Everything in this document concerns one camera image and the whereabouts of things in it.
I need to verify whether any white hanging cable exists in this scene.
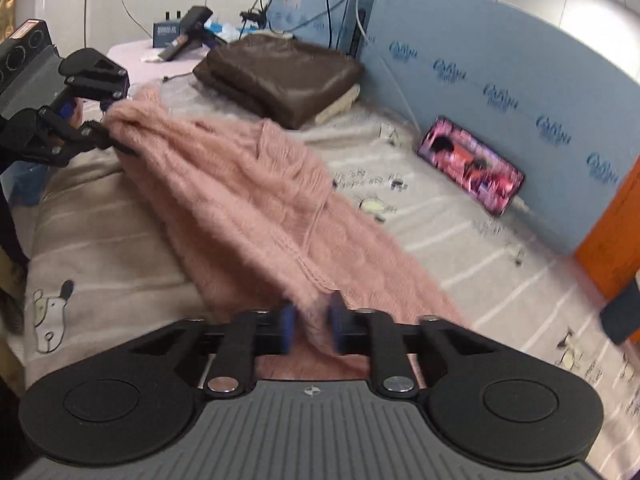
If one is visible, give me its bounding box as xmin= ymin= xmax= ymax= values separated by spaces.
xmin=353 ymin=0 xmax=373 ymax=47

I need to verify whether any thin black wall cable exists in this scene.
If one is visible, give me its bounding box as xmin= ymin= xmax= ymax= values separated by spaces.
xmin=114 ymin=0 xmax=157 ymax=42

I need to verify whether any orange wooden furniture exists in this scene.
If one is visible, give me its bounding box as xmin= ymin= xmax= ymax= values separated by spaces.
xmin=573 ymin=154 xmax=640 ymax=302

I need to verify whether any black handheld device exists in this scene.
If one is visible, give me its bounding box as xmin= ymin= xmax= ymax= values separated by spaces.
xmin=159 ymin=5 xmax=217 ymax=63

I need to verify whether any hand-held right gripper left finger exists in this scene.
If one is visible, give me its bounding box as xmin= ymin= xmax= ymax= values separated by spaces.
xmin=125 ymin=302 xmax=297 ymax=401

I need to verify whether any blue box with antennas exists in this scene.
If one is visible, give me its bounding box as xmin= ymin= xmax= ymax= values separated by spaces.
xmin=152 ymin=9 xmax=189 ymax=52

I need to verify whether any pink fuzzy knit sweater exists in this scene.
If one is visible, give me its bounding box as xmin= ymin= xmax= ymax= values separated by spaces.
xmin=102 ymin=84 xmax=472 ymax=392

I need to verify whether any folded cream cloth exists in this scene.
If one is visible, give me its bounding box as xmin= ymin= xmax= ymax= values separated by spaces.
xmin=313 ymin=84 xmax=362 ymax=127

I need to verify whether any dark object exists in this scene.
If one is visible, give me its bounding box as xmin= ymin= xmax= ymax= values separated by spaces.
xmin=598 ymin=287 xmax=640 ymax=347

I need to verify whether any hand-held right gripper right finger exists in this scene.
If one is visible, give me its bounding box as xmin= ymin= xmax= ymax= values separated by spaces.
xmin=326 ymin=291 xmax=502 ymax=401

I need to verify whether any folded brown garment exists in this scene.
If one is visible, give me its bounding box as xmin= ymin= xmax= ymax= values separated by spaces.
xmin=192 ymin=33 xmax=366 ymax=132

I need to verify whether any smartphone with lit screen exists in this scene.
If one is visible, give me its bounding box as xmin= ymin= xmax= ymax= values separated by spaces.
xmin=416 ymin=115 xmax=527 ymax=219

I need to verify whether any black hanging cable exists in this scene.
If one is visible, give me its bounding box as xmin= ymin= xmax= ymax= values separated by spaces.
xmin=320 ymin=0 xmax=363 ymax=49

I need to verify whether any small blue foam board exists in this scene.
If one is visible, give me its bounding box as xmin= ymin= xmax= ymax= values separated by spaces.
xmin=267 ymin=0 xmax=382 ymax=55

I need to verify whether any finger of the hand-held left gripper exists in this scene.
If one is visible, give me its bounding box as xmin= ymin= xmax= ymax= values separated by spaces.
xmin=0 ymin=106 xmax=139 ymax=169
xmin=58 ymin=48 xmax=132 ymax=114

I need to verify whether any large blue foam board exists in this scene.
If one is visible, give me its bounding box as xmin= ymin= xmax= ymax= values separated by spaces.
xmin=357 ymin=0 xmax=640 ymax=257

